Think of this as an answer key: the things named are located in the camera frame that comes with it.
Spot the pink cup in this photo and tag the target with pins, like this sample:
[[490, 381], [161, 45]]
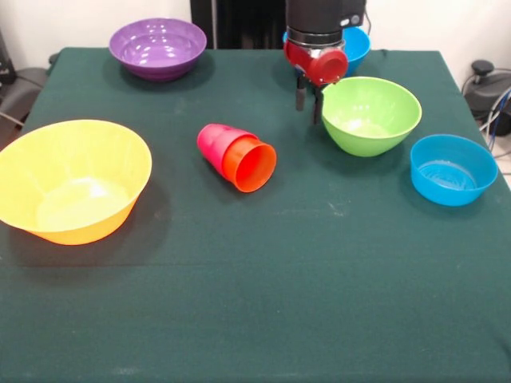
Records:
[[213, 143]]

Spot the dark green tablecloth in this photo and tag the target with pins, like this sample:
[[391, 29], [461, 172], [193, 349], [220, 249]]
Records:
[[255, 299]]

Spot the orange-red cup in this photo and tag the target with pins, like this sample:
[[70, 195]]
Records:
[[251, 167]]

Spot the deep blue bowl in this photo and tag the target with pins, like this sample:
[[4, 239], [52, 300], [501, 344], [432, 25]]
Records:
[[357, 48]]

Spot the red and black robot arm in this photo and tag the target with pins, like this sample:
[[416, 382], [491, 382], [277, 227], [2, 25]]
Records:
[[319, 20]]

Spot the purple bowl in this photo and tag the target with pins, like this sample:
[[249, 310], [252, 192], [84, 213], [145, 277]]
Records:
[[157, 52]]

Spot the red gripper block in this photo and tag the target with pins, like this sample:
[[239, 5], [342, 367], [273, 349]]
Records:
[[319, 64]]

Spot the shallow blue bowl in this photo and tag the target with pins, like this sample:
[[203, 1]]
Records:
[[453, 175]]

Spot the large orange bowl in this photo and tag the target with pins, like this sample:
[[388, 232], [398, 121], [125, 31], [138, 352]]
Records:
[[72, 187]]

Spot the large green bowl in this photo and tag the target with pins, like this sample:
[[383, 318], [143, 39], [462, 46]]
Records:
[[367, 119]]

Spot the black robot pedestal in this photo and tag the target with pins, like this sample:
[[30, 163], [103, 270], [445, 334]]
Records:
[[239, 24]]

